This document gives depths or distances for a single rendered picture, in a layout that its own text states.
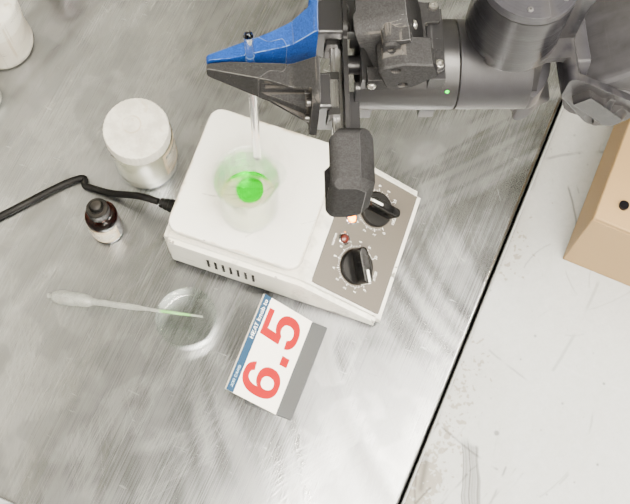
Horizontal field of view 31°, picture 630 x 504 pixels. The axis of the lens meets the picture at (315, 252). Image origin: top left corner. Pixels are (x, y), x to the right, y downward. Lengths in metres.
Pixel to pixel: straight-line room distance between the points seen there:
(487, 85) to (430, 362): 0.38
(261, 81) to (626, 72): 0.22
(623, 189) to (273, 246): 0.30
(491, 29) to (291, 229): 0.36
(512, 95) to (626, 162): 0.29
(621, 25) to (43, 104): 0.60
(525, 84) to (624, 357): 0.41
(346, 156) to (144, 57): 0.50
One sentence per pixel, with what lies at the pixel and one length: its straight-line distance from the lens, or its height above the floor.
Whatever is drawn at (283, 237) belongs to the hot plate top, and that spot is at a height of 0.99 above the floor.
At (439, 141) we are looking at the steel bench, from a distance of 1.11.
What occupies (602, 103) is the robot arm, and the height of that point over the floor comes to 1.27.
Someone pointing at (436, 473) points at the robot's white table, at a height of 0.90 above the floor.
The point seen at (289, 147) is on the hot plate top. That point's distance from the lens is 1.00.
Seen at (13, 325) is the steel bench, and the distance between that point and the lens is 1.08.
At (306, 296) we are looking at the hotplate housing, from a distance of 1.01.
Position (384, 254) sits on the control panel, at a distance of 1.03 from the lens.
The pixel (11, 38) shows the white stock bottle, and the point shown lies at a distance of 1.12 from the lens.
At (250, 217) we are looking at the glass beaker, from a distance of 0.94.
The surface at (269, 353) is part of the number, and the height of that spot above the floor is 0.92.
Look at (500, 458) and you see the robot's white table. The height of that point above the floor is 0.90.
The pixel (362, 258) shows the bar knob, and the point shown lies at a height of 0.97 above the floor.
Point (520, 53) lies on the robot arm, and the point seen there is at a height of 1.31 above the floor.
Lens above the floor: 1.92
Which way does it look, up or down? 73 degrees down
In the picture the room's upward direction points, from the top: 2 degrees clockwise
